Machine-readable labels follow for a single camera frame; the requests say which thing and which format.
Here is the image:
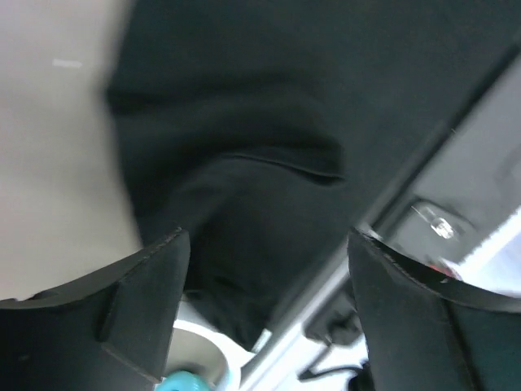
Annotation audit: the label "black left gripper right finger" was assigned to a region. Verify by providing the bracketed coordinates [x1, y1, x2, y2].
[348, 231, 520, 390]

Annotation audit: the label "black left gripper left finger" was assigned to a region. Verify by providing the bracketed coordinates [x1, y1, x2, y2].
[1, 229, 190, 390]

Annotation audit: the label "black t shirt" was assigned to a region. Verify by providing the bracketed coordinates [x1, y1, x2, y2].
[107, 1, 520, 349]

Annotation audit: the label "teal cat ear headphones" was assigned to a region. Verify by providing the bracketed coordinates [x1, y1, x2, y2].
[155, 319, 249, 390]

